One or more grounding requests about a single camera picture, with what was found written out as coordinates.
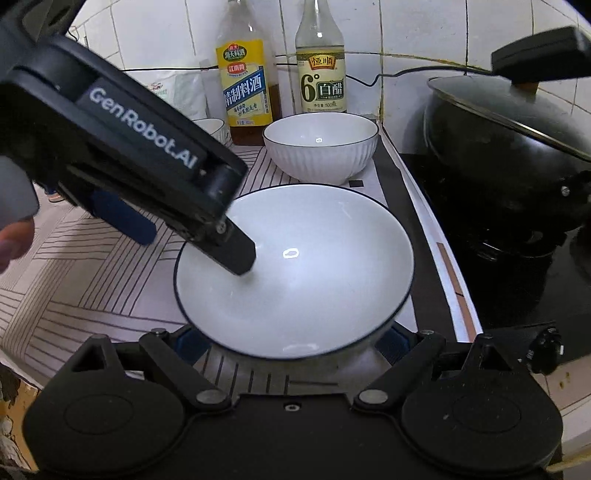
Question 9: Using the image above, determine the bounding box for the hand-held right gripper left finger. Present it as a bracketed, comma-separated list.
[54, 325, 232, 412]

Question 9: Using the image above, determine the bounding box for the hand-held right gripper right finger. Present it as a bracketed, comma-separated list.
[353, 325, 532, 411]

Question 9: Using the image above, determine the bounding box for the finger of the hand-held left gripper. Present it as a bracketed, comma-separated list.
[89, 190, 158, 246]
[198, 219, 257, 277]

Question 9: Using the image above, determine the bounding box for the white ribbed bowl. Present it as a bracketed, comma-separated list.
[174, 183, 415, 360]
[263, 113, 380, 185]
[191, 117, 230, 147]

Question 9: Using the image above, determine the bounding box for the person's left hand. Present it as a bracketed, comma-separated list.
[0, 154, 40, 274]

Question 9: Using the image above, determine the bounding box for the striped table mat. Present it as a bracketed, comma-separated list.
[0, 142, 472, 398]

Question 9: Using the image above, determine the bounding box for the white powder bag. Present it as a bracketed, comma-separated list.
[139, 69, 209, 123]

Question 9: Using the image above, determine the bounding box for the black stove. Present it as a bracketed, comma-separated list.
[382, 124, 591, 366]

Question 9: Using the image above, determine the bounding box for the amber cooking wine bottle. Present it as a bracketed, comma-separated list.
[215, 0, 283, 147]

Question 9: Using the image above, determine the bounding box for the black stove knob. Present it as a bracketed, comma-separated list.
[526, 325, 565, 375]

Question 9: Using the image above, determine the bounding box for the floral patterned cloth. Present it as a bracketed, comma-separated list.
[0, 360, 51, 468]

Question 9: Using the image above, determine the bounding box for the clear vinegar bottle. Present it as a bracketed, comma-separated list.
[295, 0, 347, 114]

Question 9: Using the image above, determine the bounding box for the black wok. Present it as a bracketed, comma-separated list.
[422, 76, 591, 260]

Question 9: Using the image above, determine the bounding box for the glass wok lid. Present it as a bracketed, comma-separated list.
[427, 26, 591, 160]

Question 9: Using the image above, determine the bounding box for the black power cable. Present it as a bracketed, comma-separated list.
[272, 50, 493, 88]

